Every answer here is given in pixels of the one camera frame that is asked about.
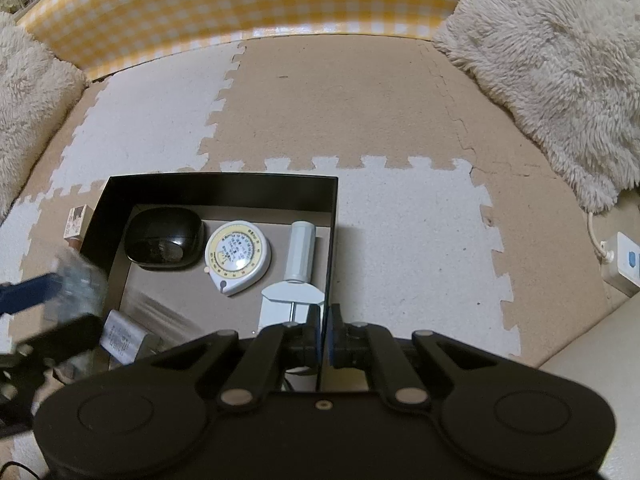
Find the white power strip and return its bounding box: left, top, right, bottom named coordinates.
left=600, top=231, right=640, bottom=297

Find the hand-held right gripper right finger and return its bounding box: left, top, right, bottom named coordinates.
left=326, top=304, right=521, bottom=408

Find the black cardboard box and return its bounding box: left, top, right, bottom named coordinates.
left=80, top=174, right=340, bottom=393

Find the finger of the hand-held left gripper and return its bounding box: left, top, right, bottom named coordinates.
left=12, top=312, right=105, bottom=358
left=0, top=272, right=63, bottom=317

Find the white clamp bracket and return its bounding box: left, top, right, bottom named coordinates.
left=257, top=281, right=325, bottom=333

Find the white yellow tape measure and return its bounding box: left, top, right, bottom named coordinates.
left=204, top=221, right=272, bottom=297

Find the white foam mat tile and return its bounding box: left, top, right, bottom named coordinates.
left=220, top=156, right=523, bottom=358
left=50, top=42, right=248, bottom=198

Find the small box with brown label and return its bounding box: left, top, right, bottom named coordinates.
left=64, top=205, right=92, bottom=241

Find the white plastic cylinder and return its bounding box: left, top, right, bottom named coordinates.
left=284, top=221, right=317, bottom=285

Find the beige foam mat tile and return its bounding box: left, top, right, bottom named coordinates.
left=197, top=37, right=476, bottom=173
left=417, top=40, right=636, bottom=368

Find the thin black cable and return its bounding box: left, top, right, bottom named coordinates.
left=0, top=447, right=43, bottom=480

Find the cream cushion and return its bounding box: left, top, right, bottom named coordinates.
left=540, top=295, right=640, bottom=480

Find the white power cable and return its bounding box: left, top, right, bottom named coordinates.
left=586, top=210, right=616, bottom=261

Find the silver grey pouch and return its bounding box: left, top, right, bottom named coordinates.
left=99, top=310, right=151, bottom=367

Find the yellow checkered sofa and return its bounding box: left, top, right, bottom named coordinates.
left=17, top=0, right=483, bottom=83

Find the clear plastic bag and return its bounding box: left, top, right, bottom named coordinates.
left=50, top=247, right=110, bottom=322

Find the cream fluffy blanket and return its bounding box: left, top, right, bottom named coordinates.
left=432, top=0, right=640, bottom=213
left=0, top=10, right=91, bottom=223

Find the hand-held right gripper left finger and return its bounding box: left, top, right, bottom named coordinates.
left=125, top=304, right=322, bottom=408

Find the glossy black oval case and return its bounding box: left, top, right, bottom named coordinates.
left=123, top=207, right=205, bottom=270

